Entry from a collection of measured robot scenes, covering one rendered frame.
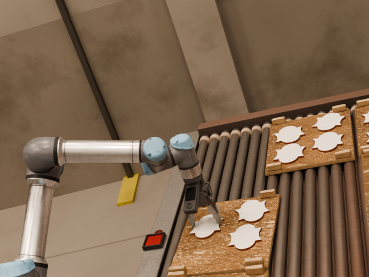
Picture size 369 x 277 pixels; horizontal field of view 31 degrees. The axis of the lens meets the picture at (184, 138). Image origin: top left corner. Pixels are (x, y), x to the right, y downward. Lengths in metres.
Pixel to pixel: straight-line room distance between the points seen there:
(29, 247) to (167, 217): 0.61
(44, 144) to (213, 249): 0.68
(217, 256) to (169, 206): 0.47
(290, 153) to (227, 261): 0.66
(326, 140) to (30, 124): 2.75
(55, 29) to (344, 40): 1.93
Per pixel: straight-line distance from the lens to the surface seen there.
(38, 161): 2.24
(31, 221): 2.31
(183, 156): 2.31
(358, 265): 2.14
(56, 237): 4.74
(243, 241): 2.32
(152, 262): 2.44
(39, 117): 4.95
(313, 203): 2.46
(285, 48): 4.57
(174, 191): 2.79
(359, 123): 2.85
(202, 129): 3.15
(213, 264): 2.28
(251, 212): 2.45
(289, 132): 2.89
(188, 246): 2.40
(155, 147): 2.16
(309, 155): 2.71
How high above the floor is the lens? 2.28
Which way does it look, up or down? 25 degrees down
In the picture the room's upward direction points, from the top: 20 degrees counter-clockwise
